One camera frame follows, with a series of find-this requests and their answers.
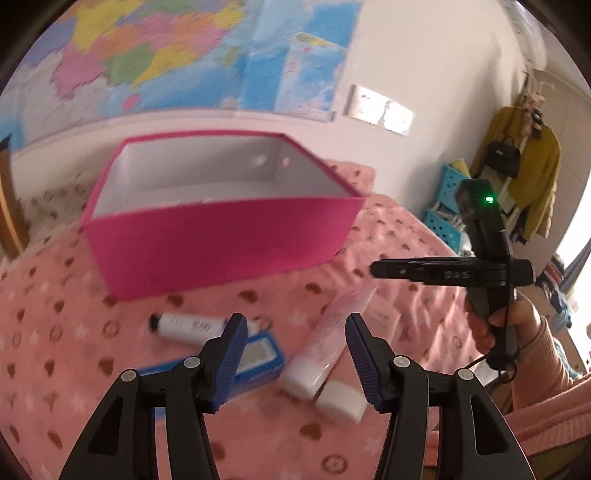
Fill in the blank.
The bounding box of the colourful wall map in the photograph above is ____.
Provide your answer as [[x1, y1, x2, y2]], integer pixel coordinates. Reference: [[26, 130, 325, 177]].
[[0, 0, 363, 153]]

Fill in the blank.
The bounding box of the black handbag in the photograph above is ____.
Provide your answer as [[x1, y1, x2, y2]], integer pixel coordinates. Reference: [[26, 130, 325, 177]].
[[484, 141, 522, 178]]

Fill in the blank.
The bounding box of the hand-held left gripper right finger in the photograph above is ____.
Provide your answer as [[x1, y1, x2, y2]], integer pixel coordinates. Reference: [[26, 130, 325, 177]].
[[345, 313, 536, 480]]

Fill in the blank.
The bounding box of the blue and white medicine box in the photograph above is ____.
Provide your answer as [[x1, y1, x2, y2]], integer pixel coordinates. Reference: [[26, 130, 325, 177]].
[[139, 330, 283, 393]]

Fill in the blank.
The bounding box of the yellow hanging coat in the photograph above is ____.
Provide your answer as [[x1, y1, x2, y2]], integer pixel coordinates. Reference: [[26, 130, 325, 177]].
[[471, 106, 561, 241]]

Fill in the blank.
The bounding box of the person's right forearm pink sleeve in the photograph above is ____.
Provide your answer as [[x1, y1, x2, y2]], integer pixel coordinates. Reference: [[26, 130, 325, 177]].
[[422, 314, 591, 480]]

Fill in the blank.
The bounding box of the translucent pink tube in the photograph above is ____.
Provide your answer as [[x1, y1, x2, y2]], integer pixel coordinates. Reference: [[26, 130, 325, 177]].
[[281, 284, 377, 401]]

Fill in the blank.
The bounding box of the white star-print cloth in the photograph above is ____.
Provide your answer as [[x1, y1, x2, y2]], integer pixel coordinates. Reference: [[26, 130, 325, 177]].
[[18, 171, 112, 241]]

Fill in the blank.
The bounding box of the pile of clothes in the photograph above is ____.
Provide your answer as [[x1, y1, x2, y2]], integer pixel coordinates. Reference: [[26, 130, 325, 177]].
[[538, 256, 583, 333]]

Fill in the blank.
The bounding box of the blue plastic basket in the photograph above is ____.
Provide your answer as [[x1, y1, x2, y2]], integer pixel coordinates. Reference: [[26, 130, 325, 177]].
[[424, 208, 465, 252], [438, 164, 472, 215]]

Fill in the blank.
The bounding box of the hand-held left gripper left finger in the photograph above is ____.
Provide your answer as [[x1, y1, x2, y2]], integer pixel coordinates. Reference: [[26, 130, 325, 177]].
[[58, 313, 249, 480]]

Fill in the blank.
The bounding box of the pink cardboard box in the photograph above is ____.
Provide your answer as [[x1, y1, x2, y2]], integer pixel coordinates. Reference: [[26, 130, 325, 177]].
[[82, 131, 365, 303]]

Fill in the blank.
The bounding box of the black cable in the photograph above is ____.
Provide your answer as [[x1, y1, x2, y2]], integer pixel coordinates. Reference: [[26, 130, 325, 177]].
[[465, 323, 526, 385]]

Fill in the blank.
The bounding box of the white air conditioner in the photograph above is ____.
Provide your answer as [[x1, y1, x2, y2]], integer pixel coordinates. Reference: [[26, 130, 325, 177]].
[[503, 0, 555, 71]]

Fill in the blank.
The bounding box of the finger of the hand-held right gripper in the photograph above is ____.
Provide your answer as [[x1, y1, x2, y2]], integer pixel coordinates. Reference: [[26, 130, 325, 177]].
[[371, 258, 428, 281]]

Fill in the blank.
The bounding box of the white bottle black cap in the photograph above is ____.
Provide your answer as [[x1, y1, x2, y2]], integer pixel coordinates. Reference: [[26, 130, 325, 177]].
[[148, 311, 232, 346]]

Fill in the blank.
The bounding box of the person's right hand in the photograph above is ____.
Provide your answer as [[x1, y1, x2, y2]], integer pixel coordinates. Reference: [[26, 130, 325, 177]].
[[464, 290, 542, 358]]

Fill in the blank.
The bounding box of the white wall socket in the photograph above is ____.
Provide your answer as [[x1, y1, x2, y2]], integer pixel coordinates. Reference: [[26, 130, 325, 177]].
[[390, 102, 413, 136], [369, 92, 394, 128], [347, 84, 373, 119]]

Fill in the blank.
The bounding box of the pink printed blanket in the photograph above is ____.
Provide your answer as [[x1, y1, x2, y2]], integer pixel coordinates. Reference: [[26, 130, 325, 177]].
[[0, 161, 485, 480]]

